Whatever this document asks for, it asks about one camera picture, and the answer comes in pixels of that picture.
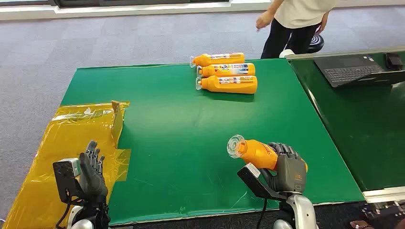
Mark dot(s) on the person's left hand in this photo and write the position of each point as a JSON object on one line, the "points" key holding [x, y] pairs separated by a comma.
{"points": [[323, 22]]}

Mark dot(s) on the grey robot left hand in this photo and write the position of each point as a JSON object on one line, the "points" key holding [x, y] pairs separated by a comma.
{"points": [[91, 177]]}

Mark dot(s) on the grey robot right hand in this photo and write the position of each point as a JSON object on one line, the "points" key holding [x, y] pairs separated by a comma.
{"points": [[291, 173]]}

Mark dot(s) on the person's right hand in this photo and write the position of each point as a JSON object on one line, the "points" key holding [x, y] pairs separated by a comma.
{"points": [[264, 20]]}

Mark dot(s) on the orange bottle with clear cap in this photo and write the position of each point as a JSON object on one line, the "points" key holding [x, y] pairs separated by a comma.
{"points": [[231, 85], [221, 59], [227, 70], [258, 153]]}

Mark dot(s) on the black round stool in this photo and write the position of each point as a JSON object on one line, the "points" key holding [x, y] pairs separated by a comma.
{"points": [[316, 44]]}

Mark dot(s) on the person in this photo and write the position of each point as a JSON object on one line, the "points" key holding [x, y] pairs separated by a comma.
{"points": [[300, 12]]}

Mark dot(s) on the small white object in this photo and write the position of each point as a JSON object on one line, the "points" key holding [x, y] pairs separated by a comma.
{"points": [[286, 53]]}

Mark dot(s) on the yellow plastic sheet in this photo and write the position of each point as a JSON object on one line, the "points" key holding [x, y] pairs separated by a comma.
{"points": [[60, 139]]}

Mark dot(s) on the black laptop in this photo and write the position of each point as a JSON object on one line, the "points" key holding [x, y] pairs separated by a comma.
{"points": [[348, 71]]}

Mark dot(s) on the small black device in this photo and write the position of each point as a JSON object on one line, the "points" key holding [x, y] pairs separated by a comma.
{"points": [[394, 61]]}

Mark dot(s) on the person's foot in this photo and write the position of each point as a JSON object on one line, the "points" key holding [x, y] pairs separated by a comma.
{"points": [[360, 225]]}

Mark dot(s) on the green table mat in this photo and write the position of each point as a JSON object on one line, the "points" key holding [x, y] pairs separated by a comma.
{"points": [[189, 126]]}

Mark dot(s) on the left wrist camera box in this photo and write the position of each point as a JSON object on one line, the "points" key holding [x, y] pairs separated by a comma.
{"points": [[65, 178]]}

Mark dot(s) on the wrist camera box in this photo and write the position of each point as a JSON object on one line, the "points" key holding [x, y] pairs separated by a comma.
{"points": [[253, 180], [65, 178]]}

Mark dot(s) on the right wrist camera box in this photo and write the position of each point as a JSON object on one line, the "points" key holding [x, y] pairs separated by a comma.
{"points": [[253, 180]]}

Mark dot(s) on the green table with silver frame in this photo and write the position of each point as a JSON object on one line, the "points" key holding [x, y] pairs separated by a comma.
{"points": [[364, 132]]}

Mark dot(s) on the black metal bracket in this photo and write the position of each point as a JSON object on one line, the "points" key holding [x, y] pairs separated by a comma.
{"points": [[383, 210]]}

